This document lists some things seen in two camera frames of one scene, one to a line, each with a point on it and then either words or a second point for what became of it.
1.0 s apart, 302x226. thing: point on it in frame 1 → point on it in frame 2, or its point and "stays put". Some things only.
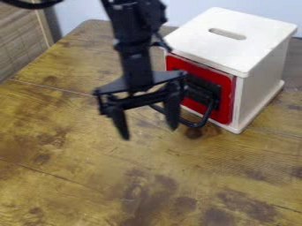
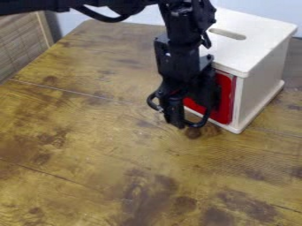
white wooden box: x=235 y=54 stays put
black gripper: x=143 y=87 → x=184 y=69
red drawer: x=176 y=63 stays put
